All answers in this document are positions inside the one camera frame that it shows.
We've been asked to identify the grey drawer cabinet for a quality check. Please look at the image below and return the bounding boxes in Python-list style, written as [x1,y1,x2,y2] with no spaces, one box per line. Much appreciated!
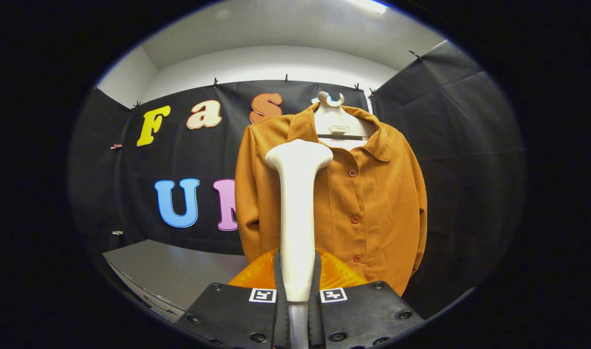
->
[103,239,249,323]

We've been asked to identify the white garment steamer hose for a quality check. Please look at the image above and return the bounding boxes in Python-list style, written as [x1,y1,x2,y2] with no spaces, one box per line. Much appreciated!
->
[288,301,310,349]

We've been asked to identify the orange button-up shirt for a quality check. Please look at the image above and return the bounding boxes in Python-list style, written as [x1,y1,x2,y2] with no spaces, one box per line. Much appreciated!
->
[235,103,428,296]

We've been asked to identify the long ceiling light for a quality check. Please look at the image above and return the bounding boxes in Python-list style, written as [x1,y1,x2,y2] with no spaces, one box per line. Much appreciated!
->
[346,0,389,14]

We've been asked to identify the row of black cloth clips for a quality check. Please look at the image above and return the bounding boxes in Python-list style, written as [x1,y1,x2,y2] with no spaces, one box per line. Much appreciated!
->
[131,50,423,110]

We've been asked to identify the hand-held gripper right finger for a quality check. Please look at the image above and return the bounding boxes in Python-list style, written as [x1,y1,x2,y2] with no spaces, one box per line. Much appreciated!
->
[309,248,424,349]

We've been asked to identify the white clothes hanger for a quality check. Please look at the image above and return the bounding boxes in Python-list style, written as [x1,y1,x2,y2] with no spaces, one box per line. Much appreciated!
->
[313,91,376,141]

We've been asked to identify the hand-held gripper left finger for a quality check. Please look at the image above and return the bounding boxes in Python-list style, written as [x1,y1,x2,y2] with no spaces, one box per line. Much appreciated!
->
[175,248,289,349]

